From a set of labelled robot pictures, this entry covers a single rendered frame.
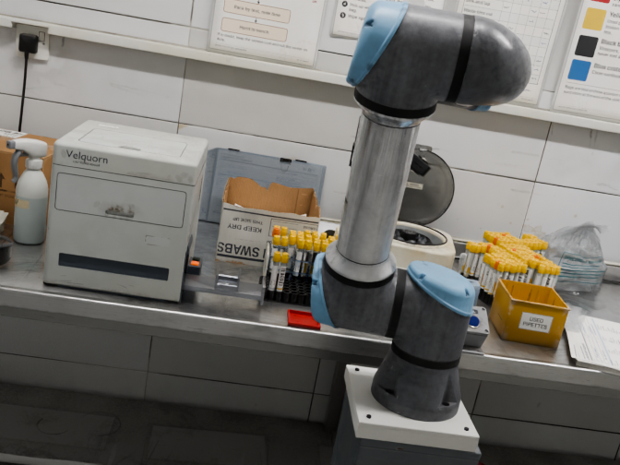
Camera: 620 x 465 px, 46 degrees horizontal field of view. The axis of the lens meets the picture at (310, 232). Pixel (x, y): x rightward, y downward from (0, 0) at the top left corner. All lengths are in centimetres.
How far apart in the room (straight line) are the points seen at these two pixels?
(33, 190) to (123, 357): 77
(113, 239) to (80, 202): 10
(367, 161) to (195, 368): 141
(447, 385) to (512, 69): 53
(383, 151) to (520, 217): 127
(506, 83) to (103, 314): 92
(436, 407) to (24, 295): 83
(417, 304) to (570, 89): 118
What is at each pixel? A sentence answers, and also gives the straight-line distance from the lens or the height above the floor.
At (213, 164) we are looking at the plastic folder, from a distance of 210.
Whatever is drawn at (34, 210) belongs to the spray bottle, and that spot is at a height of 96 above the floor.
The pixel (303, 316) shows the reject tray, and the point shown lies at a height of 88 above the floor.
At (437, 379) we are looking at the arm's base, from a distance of 122.
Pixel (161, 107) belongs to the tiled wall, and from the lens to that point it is 209.
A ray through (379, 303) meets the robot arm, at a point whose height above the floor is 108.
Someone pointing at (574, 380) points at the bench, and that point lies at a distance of 170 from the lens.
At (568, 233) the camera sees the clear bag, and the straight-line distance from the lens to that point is 221.
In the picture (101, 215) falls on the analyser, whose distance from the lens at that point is 151.
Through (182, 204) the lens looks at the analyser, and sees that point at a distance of 148.
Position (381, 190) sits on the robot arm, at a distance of 106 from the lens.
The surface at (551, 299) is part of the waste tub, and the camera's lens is 182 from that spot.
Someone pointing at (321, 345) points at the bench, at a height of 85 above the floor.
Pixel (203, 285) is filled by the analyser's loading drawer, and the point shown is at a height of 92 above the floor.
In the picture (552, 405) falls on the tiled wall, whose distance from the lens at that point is 256.
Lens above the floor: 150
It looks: 17 degrees down
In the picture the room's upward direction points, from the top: 10 degrees clockwise
